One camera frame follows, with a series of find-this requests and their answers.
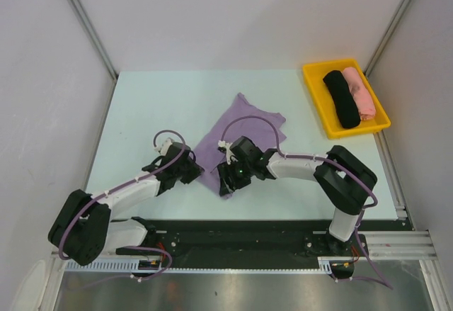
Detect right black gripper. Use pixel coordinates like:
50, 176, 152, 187
217, 157, 253, 196

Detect purple t shirt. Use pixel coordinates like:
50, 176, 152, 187
194, 93, 286, 196

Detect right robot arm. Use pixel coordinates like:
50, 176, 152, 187
217, 136, 377, 255

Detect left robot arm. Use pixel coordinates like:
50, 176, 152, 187
48, 139, 204, 266

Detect yellow plastic tray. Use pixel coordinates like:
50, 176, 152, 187
302, 58, 391, 140

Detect rolled black t shirt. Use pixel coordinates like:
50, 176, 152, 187
323, 70, 361, 129

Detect rolled pink t shirt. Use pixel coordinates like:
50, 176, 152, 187
342, 67, 376, 120

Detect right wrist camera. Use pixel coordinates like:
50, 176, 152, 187
217, 140, 237, 165

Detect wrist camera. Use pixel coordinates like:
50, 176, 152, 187
154, 138, 174, 156
217, 140, 237, 165

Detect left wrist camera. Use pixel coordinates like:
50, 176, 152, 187
154, 138, 174, 156

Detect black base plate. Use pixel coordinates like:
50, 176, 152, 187
116, 218, 413, 269

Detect white slotted cable duct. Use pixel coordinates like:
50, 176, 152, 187
65, 258, 332, 274

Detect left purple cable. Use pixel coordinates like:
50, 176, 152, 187
56, 130, 197, 261

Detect purple cable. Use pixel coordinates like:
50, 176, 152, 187
221, 115, 379, 234
56, 130, 197, 261

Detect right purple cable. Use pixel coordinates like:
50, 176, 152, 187
221, 115, 379, 234

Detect aluminium frame rail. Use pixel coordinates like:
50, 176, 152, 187
51, 229, 438, 261

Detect left aluminium corner post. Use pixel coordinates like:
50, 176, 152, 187
67, 0, 119, 84

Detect aluminium corner post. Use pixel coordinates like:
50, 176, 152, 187
67, 0, 119, 84
364, 0, 414, 77

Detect right aluminium corner post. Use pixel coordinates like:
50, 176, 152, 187
364, 0, 414, 77

